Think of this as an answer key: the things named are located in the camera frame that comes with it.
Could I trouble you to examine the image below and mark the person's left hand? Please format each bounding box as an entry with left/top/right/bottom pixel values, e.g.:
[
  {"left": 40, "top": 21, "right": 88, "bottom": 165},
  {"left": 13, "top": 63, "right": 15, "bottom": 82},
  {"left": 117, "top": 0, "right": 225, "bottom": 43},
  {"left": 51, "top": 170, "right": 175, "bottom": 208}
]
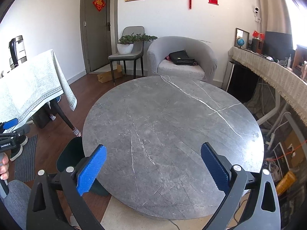
[{"left": 0, "top": 153, "right": 9, "bottom": 180}]

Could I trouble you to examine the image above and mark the grey floor mat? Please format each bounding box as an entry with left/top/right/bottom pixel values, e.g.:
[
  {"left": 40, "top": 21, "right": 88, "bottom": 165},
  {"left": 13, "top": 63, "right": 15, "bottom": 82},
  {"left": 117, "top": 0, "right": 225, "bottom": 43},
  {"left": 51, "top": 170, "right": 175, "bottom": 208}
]
[{"left": 15, "top": 135, "right": 37, "bottom": 183}]

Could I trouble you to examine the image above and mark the black table leg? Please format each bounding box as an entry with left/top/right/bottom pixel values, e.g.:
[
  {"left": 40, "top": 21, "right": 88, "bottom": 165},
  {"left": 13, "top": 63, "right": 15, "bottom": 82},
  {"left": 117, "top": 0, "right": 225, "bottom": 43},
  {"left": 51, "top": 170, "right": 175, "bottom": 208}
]
[{"left": 50, "top": 99, "right": 81, "bottom": 137}]

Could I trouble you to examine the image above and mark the white patterned tablecloth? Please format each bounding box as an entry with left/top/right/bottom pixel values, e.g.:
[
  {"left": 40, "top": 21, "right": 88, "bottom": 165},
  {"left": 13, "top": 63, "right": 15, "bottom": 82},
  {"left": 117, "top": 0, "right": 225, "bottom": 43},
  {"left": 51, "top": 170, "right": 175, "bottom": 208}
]
[{"left": 1, "top": 49, "right": 77, "bottom": 133}]

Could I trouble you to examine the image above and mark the round grey marble table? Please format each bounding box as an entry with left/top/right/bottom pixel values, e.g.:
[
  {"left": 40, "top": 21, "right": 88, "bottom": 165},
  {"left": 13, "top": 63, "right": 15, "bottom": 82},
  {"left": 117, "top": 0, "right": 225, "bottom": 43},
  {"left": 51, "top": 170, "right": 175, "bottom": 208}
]
[{"left": 82, "top": 75, "right": 264, "bottom": 220}]

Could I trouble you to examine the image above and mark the cardboard box on floor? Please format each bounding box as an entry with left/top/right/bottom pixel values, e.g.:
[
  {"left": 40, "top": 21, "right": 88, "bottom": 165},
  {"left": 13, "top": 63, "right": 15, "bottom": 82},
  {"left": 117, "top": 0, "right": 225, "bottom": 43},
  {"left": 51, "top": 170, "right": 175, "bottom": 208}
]
[{"left": 97, "top": 64, "right": 123, "bottom": 83}]

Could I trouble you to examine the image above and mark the beige fringed desk cloth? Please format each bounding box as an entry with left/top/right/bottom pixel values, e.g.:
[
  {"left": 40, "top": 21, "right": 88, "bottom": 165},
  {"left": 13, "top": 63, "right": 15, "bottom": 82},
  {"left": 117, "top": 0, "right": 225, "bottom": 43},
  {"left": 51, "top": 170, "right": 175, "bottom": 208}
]
[{"left": 228, "top": 47, "right": 307, "bottom": 124}]

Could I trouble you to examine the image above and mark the black leather bag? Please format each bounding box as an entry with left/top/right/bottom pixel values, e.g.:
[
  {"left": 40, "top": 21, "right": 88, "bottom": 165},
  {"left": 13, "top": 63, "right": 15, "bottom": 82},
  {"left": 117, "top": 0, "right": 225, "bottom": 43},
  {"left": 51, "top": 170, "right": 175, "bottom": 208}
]
[{"left": 169, "top": 50, "right": 198, "bottom": 66}]

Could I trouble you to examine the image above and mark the small blue globe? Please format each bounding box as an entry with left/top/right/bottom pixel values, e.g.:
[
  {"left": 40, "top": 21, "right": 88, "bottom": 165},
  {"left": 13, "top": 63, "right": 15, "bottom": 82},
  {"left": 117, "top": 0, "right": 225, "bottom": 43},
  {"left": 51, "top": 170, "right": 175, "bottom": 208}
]
[{"left": 236, "top": 37, "right": 245, "bottom": 48}]

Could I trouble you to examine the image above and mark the wooden shelf with items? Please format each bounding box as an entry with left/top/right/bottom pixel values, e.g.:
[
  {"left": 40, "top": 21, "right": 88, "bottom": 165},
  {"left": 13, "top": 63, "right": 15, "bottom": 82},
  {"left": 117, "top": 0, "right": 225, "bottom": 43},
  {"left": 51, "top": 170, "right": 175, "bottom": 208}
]
[{"left": 292, "top": 45, "right": 307, "bottom": 81}]

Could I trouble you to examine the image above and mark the grey dining chair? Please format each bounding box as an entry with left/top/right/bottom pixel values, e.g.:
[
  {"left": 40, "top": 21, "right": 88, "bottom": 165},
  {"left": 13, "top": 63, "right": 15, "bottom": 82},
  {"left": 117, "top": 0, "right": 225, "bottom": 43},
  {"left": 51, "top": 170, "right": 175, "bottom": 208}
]
[{"left": 108, "top": 26, "right": 145, "bottom": 85}]

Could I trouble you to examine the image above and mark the grey fabric armchair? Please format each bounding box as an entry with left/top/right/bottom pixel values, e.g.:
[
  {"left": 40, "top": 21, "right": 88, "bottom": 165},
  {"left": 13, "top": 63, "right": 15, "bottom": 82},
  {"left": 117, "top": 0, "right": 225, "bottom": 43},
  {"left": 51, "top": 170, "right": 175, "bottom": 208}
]
[{"left": 147, "top": 36, "right": 218, "bottom": 83}]

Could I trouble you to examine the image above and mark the potted green bonsai plant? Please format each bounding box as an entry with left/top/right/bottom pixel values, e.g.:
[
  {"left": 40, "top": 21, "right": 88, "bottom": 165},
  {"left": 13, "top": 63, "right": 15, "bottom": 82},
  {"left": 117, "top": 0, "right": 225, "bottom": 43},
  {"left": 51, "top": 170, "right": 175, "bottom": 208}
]
[{"left": 117, "top": 33, "right": 158, "bottom": 55}]

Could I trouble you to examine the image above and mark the framed picture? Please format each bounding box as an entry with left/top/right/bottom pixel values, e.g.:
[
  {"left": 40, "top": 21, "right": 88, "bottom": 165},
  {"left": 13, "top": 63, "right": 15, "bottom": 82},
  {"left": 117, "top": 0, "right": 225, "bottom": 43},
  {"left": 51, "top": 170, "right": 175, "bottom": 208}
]
[{"left": 234, "top": 28, "right": 249, "bottom": 49}]

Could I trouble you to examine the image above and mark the black computer monitor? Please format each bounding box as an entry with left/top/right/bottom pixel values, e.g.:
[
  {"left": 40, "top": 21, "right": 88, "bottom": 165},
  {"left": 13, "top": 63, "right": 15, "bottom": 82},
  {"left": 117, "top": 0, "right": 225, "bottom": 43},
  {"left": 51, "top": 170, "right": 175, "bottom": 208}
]
[{"left": 262, "top": 31, "right": 295, "bottom": 60}]

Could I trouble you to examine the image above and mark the grey door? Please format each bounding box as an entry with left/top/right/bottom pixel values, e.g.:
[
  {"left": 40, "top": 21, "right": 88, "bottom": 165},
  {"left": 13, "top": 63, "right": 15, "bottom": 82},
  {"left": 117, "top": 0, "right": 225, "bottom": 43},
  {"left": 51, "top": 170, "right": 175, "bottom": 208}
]
[{"left": 80, "top": 0, "right": 116, "bottom": 73}]

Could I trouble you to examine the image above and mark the red door decoration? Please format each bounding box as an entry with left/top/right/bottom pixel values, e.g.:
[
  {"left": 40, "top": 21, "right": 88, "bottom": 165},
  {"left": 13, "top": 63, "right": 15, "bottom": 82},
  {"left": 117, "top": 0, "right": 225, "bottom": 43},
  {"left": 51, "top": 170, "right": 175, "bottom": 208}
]
[{"left": 93, "top": 0, "right": 106, "bottom": 11}]

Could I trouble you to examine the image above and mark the white security camera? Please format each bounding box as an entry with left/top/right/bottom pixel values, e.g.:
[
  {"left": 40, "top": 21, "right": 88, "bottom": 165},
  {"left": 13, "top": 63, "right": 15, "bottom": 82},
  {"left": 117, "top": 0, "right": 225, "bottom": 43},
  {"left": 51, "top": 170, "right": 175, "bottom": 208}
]
[{"left": 253, "top": 7, "right": 261, "bottom": 23}]

